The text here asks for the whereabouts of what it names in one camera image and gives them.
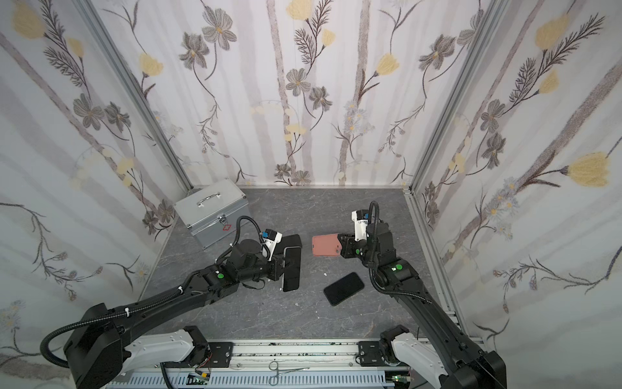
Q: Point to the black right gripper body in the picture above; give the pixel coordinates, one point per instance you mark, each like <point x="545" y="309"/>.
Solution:
<point x="347" y="245"/>

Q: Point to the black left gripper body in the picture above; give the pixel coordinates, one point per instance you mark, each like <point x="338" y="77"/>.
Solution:
<point x="280" y="265"/>

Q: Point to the black phone with silver edge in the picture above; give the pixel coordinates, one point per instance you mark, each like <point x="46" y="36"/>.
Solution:
<point x="292" y="263"/>

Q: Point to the pink phone case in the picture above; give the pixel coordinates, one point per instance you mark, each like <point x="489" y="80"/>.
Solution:
<point x="326" y="245"/>

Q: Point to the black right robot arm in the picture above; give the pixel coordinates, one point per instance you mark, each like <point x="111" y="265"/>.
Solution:
<point x="450" y="359"/>

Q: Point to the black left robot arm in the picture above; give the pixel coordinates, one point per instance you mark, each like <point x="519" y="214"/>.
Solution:
<point x="107" y="342"/>

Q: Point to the black phone lying right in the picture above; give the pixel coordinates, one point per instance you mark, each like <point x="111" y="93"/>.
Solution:
<point x="344" y="288"/>

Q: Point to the silver aluminium case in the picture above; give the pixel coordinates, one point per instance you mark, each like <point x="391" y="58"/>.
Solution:
<point x="210" y="214"/>

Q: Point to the steel forceps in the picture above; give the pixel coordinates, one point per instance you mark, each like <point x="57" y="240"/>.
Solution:
<point x="277" y="372"/>

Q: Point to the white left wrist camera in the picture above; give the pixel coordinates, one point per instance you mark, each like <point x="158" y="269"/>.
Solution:
<point x="271" y="239"/>

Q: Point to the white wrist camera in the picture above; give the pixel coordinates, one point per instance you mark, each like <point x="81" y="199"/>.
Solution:
<point x="271" y="239"/>
<point x="360" y="219"/>

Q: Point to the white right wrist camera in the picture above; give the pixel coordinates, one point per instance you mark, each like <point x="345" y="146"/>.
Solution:
<point x="360" y="219"/>

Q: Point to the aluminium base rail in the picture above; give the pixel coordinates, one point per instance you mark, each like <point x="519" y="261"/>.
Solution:
<point x="247" y="355"/>

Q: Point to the white slotted cable duct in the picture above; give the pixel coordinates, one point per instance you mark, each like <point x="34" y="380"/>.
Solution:
<point x="303" y="379"/>

